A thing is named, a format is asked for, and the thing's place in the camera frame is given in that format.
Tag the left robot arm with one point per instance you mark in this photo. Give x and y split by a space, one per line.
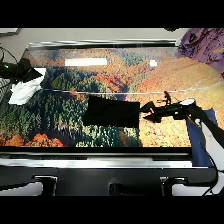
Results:
13 70

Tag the white garment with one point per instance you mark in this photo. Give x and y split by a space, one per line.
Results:
25 90

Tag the silver frame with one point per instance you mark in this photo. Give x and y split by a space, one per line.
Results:
100 163

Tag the purple patterned garment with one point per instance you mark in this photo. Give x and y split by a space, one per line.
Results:
203 45

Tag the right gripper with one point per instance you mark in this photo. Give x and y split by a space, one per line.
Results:
168 110

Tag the black garment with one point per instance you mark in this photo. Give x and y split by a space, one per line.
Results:
111 111

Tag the blue garment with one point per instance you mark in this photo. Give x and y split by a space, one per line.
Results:
198 146

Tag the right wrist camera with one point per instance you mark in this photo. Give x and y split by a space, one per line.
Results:
167 97

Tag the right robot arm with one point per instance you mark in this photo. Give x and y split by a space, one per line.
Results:
213 136

